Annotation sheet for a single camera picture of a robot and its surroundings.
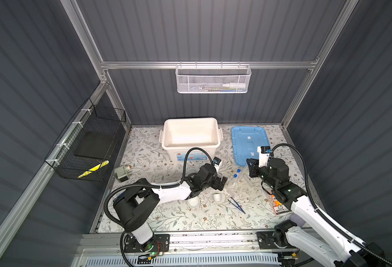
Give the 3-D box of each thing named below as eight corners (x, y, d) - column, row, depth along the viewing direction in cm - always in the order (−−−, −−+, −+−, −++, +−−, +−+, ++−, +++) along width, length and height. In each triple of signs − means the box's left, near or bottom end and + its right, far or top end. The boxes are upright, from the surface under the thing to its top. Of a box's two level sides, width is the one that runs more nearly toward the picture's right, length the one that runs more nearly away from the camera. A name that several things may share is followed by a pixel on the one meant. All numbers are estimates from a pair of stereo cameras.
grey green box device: (115, 183, 95) (111, 178, 90) (120, 169, 100) (116, 164, 96) (127, 183, 95) (124, 178, 90) (131, 169, 100) (128, 164, 96)
